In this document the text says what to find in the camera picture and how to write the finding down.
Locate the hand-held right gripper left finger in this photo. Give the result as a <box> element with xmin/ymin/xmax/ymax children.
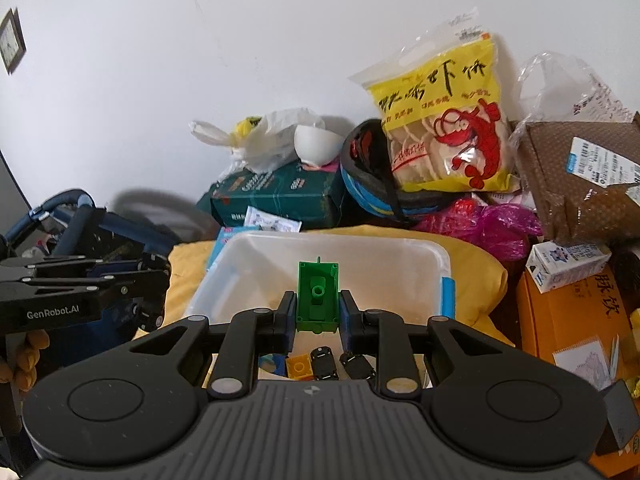
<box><xmin>127</xmin><ymin>290</ymin><xmax>299</xmax><ymax>401</ymax></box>

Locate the orange-yellow building block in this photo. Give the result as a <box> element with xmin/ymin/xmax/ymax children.
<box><xmin>286</xmin><ymin>354</ymin><xmax>316</xmax><ymax>378</ymax></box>

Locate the black and blue helmet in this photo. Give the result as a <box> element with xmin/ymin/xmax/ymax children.
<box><xmin>340</xmin><ymin>119</ymin><xmax>451</xmax><ymax>218</ymax></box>

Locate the light blue dinosaur card box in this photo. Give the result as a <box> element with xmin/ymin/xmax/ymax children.
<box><xmin>207</xmin><ymin>225</ymin><xmax>251</xmax><ymax>273</ymax></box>

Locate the person's left hand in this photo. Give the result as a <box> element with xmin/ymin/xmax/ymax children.
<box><xmin>0</xmin><ymin>329</ymin><xmax>51</xmax><ymax>393</ymax></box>

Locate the white printed sachet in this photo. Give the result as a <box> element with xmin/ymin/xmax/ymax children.
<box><xmin>244</xmin><ymin>206</ymin><xmax>302</xmax><ymax>233</ymax></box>

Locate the green hollow building block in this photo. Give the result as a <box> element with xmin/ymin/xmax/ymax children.
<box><xmin>296</xmin><ymin>256</ymin><xmax>341</xmax><ymax>333</ymax></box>

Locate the orange cardboard box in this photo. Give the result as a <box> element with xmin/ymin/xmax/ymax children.
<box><xmin>515</xmin><ymin>250</ymin><xmax>640</xmax><ymax>476</ymax></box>

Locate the black toy car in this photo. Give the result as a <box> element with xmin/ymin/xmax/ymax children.
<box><xmin>309</xmin><ymin>345</ymin><xmax>341</xmax><ymax>381</ymax></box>
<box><xmin>339</xmin><ymin>352</ymin><xmax>377</xmax><ymax>381</ymax></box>

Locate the blue and black stroller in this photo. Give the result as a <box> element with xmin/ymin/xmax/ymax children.
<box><xmin>0</xmin><ymin>189</ymin><xmax>211</xmax><ymax>376</ymax></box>

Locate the dark green box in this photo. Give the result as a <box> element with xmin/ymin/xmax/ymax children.
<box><xmin>196</xmin><ymin>162</ymin><xmax>346</xmax><ymax>233</ymax></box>

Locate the yellow blanket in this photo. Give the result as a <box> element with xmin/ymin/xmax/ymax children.
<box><xmin>162</xmin><ymin>225</ymin><xmax>516</xmax><ymax>391</ymax></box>

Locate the framed wall clock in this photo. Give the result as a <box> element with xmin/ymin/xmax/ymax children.
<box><xmin>0</xmin><ymin>7</ymin><xmax>27</xmax><ymax>75</ymax></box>

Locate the yellow round object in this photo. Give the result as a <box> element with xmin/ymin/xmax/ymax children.
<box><xmin>235</xmin><ymin>116</ymin><xmax>263</xmax><ymax>148</ymax></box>

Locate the magenta plastic bag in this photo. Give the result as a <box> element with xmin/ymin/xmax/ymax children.
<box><xmin>412</xmin><ymin>195</ymin><xmax>543</xmax><ymax>261</ymax></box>

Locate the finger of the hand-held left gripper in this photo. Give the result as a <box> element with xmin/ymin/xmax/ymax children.
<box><xmin>85</xmin><ymin>270</ymin><xmax>171</xmax><ymax>333</ymax></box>
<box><xmin>0</xmin><ymin>253</ymin><xmax>172</xmax><ymax>283</ymax></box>

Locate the clear plastic bag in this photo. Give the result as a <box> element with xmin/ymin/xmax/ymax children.
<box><xmin>510</xmin><ymin>52</ymin><xmax>636</xmax><ymax>131</ymax></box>

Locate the white and blue carton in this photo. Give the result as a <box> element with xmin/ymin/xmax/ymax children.
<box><xmin>525</xmin><ymin>240</ymin><xmax>612</xmax><ymax>293</ymax></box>

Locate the yellow shrimp chip bag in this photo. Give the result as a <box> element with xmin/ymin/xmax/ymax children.
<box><xmin>348</xmin><ymin>7</ymin><xmax>523</xmax><ymax>195</ymax></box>

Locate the white plastic bag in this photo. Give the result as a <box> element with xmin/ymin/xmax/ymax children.
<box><xmin>189</xmin><ymin>107</ymin><xmax>326</xmax><ymax>173</ymax></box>

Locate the black box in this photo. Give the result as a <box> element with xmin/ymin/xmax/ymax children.
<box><xmin>602</xmin><ymin>380</ymin><xmax>638</xmax><ymax>456</ymax></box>

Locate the white plastic bin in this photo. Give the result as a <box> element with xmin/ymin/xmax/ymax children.
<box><xmin>182</xmin><ymin>231</ymin><xmax>457</xmax><ymax>391</ymax></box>

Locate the white bowl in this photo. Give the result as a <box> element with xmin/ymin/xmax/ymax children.
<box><xmin>293</xmin><ymin>124</ymin><xmax>343</xmax><ymax>167</ymax></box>

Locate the brown parcel bag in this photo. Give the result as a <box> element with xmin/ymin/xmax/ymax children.
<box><xmin>512</xmin><ymin>115</ymin><xmax>640</xmax><ymax>246</ymax></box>

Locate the white paper slip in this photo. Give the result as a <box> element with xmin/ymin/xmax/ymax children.
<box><xmin>552</xmin><ymin>340</ymin><xmax>608</xmax><ymax>386</ymax></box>

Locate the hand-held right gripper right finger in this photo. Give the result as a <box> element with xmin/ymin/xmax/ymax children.
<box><xmin>337</xmin><ymin>289</ymin><xmax>511</xmax><ymax>396</ymax></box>

